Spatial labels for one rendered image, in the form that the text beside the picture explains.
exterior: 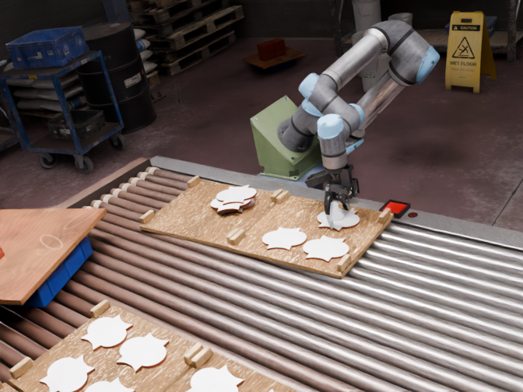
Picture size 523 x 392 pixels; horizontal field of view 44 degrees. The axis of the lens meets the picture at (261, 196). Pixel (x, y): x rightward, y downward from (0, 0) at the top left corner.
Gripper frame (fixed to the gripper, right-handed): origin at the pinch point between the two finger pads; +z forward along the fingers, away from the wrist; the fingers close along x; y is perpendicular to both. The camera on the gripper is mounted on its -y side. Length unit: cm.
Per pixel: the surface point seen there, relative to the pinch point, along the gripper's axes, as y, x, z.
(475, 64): -70, 333, 82
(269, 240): -14.5, -18.6, 0.0
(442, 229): 31.3, 8.6, 3.1
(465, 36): -80, 340, 62
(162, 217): -62, -18, 2
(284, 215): -19.3, -2.7, 1.4
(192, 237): -42.0, -24.9, 1.1
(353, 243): 10.8, -9.8, 0.8
